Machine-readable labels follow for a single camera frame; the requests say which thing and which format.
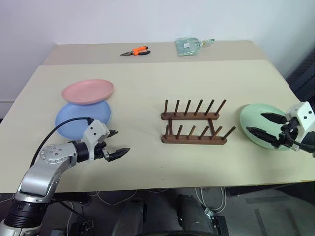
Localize thin white cable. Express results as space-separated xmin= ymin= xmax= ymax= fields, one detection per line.
xmin=89 ymin=188 xmax=168 ymax=206

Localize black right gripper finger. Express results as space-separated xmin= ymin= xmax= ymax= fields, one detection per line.
xmin=246 ymin=126 xmax=281 ymax=146
xmin=261 ymin=112 xmax=288 ymax=124

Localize pink plate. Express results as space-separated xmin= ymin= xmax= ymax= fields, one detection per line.
xmin=61 ymin=79 xmax=115 ymax=106

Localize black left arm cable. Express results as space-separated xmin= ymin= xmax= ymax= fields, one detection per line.
xmin=30 ymin=118 xmax=95 ymax=170

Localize white cable bundle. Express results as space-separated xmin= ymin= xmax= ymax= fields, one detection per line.
xmin=195 ymin=186 xmax=227 ymax=215

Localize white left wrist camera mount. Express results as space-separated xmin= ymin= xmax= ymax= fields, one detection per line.
xmin=82 ymin=119 xmax=110 ymax=161

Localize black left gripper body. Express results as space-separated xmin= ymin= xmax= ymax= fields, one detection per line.
xmin=94 ymin=141 xmax=111 ymax=162

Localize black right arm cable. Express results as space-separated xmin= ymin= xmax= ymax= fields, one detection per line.
xmin=280 ymin=124 xmax=315 ymax=153

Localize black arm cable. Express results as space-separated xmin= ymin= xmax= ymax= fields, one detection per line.
xmin=30 ymin=118 xmax=95 ymax=170
xmin=280 ymin=124 xmax=315 ymax=153

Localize light green plate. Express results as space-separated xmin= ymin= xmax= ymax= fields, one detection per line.
xmin=239 ymin=103 xmax=295 ymax=151

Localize black ribbed chair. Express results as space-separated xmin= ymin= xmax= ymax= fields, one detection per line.
xmin=284 ymin=51 xmax=315 ymax=103

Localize wooden dish rack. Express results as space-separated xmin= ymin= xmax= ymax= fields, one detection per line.
xmin=160 ymin=99 xmax=237 ymax=147

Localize blue plate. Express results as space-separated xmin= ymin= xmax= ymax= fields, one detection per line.
xmin=54 ymin=100 xmax=114 ymax=141

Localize black floor box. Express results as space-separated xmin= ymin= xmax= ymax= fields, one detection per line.
xmin=204 ymin=208 xmax=230 ymax=236

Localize orange handled pliers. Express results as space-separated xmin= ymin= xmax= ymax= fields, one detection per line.
xmin=120 ymin=46 xmax=152 ymax=57

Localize dark rounded shape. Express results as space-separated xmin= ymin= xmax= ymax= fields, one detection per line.
xmin=112 ymin=196 xmax=146 ymax=236
xmin=176 ymin=193 xmax=215 ymax=236

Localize black table frame bar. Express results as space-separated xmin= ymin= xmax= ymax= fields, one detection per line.
xmin=50 ymin=189 xmax=90 ymax=207

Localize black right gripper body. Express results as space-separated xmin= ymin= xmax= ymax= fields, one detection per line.
xmin=275 ymin=118 xmax=300 ymax=149

